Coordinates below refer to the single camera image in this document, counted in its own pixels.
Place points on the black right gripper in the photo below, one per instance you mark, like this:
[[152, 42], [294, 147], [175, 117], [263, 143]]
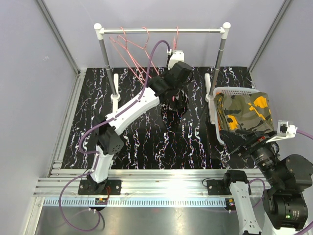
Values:
[[237, 139]]

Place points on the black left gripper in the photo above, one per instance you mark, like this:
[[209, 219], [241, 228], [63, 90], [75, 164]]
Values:
[[168, 71]]

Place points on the black white patterned trousers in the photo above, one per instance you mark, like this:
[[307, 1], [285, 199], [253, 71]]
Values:
[[175, 99]]

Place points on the camouflage olive yellow trousers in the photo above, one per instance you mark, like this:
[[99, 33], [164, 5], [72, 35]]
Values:
[[247, 112]]

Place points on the pink wire hanger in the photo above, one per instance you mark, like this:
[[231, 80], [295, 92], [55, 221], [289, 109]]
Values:
[[175, 41], [138, 71], [144, 48]]

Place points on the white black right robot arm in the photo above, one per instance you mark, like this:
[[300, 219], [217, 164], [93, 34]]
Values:
[[285, 208]]

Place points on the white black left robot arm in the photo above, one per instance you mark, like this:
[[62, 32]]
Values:
[[169, 88]]

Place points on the white metal clothes rack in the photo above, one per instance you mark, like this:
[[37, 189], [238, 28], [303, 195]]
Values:
[[161, 30]]

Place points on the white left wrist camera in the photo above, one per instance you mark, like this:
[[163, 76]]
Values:
[[180, 57]]

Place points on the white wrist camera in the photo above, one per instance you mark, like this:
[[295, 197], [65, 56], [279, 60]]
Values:
[[285, 130], [180, 57]]

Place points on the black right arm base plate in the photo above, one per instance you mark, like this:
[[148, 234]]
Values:
[[216, 187]]

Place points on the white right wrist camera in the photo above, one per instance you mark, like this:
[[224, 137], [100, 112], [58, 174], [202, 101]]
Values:
[[285, 130]]

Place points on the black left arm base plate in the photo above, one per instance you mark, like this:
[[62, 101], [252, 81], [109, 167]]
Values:
[[109, 187]]

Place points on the aluminium extrusion rail frame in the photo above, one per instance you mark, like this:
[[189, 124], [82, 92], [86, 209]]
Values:
[[175, 184]]

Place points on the white slotted cable duct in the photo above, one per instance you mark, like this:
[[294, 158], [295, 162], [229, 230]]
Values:
[[211, 202]]

